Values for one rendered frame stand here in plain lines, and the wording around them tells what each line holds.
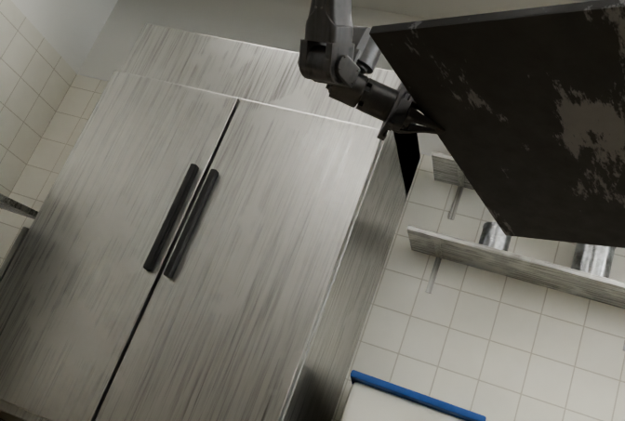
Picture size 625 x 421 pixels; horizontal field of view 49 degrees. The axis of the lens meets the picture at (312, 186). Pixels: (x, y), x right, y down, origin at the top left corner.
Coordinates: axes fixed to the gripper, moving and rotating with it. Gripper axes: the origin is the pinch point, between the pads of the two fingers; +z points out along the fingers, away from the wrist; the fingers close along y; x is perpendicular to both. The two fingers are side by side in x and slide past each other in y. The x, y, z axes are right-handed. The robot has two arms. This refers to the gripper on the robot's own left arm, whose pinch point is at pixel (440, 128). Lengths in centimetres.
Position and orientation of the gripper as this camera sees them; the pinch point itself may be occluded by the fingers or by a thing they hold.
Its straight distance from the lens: 119.3
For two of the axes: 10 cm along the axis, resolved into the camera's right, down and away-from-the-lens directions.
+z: 9.1, 4.1, 0.2
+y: -3.8, 8.5, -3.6
